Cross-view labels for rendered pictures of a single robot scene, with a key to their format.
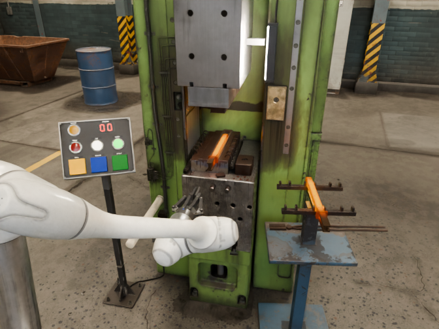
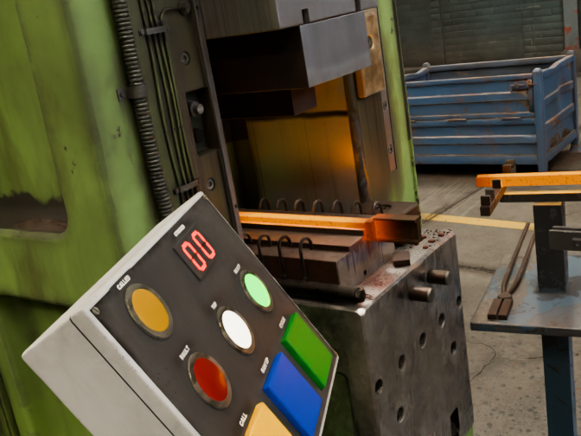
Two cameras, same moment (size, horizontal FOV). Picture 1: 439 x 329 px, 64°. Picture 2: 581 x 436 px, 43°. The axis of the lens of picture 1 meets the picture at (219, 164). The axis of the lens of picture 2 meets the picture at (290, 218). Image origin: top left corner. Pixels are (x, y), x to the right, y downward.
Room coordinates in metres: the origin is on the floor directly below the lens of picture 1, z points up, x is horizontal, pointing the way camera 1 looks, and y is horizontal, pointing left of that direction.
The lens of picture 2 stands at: (1.20, 1.20, 1.41)
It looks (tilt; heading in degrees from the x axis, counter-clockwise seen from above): 17 degrees down; 296
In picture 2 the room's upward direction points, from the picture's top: 10 degrees counter-clockwise
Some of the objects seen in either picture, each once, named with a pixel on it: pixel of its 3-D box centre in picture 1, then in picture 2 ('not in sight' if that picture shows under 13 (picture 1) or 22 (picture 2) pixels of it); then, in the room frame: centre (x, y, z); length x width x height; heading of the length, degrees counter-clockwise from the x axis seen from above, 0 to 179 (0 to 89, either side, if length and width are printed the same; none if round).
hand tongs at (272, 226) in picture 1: (327, 228); (518, 263); (1.46, -0.56, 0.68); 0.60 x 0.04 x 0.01; 89
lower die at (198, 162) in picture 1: (217, 149); (272, 244); (1.83, 0.01, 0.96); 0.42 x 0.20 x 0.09; 168
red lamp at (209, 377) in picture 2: (75, 147); (209, 380); (1.55, 0.70, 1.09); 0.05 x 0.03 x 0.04; 78
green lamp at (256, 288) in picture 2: (117, 143); (256, 291); (1.60, 0.50, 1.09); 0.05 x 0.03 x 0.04; 78
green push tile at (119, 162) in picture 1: (119, 162); (304, 351); (1.56, 0.49, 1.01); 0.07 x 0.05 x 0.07; 103
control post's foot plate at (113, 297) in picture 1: (123, 288); not in sight; (1.66, 0.62, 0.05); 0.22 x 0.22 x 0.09; 78
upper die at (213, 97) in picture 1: (217, 86); (239, 58); (1.83, 0.01, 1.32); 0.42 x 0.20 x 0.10; 168
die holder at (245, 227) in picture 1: (226, 188); (305, 352); (1.83, -0.04, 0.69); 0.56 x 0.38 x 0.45; 168
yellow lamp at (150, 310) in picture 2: (74, 130); (150, 310); (1.60, 0.71, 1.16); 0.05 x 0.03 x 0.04; 78
